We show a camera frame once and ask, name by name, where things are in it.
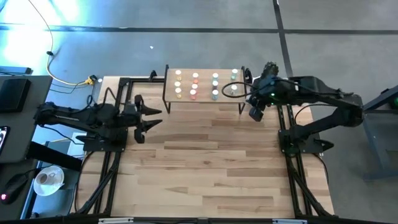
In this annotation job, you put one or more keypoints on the grey metal stand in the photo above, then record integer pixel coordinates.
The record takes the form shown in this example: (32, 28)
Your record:
(373, 146)

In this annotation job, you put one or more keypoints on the black smartphone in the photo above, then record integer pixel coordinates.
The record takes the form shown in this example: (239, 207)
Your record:
(2, 138)

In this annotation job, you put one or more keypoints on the black desk support bar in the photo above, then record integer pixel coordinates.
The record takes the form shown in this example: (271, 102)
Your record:
(56, 155)

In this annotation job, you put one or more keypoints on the white cup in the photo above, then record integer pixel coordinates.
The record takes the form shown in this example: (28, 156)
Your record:
(42, 178)

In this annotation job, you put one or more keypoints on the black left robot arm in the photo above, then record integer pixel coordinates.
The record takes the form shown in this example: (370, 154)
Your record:
(77, 116)

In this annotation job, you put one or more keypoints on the dark slim device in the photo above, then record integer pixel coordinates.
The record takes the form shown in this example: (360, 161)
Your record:
(15, 70)

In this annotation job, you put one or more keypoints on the green cactus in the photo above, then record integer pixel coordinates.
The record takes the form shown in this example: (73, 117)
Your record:
(270, 68)

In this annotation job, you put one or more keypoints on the black computer mouse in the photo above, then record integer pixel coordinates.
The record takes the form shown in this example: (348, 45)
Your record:
(12, 188)

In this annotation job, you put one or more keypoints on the wooden shelf black metal frame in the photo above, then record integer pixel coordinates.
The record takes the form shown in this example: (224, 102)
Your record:
(203, 79)

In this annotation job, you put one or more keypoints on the white bracket plate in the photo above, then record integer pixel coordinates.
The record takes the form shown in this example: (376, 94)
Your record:
(289, 221)
(116, 220)

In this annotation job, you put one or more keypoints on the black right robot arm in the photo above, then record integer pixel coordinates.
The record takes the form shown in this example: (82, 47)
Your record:
(326, 96)

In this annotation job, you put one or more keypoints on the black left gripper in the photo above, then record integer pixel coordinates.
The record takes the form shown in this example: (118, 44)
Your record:
(132, 119)

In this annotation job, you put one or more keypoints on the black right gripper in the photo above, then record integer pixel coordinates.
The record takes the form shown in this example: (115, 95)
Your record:
(264, 93)

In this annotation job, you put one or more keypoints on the dark grey side desk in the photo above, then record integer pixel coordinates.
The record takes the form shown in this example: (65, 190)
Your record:
(34, 124)

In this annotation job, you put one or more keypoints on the black rectangular case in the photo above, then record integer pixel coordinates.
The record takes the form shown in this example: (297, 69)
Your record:
(14, 95)

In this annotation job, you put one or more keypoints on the black rig edge rail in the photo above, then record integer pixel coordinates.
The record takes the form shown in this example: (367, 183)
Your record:
(174, 221)

